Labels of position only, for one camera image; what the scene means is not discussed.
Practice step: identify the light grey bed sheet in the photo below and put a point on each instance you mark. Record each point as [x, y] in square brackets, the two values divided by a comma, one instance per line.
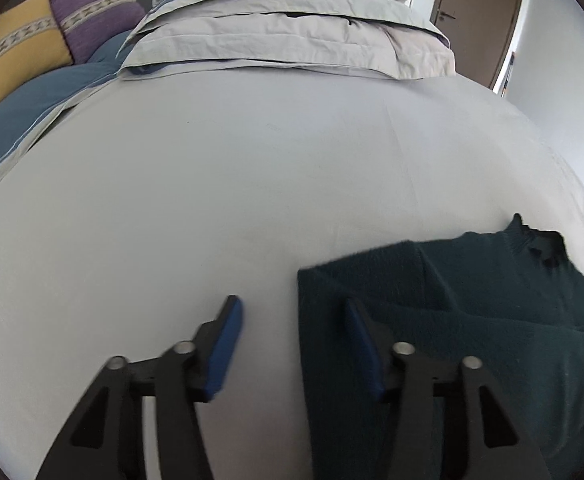
[127, 225]

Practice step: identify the blue folded duvet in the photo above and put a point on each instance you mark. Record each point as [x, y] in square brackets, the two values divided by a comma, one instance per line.
[31, 110]

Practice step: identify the purple patterned cushion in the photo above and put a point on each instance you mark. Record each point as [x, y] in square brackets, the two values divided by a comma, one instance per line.
[87, 24]

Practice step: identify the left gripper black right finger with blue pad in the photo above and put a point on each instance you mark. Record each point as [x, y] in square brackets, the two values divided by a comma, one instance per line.
[446, 420]

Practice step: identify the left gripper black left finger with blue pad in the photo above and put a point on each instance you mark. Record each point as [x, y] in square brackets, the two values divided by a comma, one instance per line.
[103, 435]

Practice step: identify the brown wooden door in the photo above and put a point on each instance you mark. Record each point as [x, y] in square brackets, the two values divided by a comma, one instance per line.
[480, 32]

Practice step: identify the yellow patterned cushion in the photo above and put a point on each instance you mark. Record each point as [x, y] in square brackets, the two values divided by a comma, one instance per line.
[31, 44]

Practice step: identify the dark green knit sweater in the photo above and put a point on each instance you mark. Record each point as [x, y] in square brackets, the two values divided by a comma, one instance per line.
[512, 298]

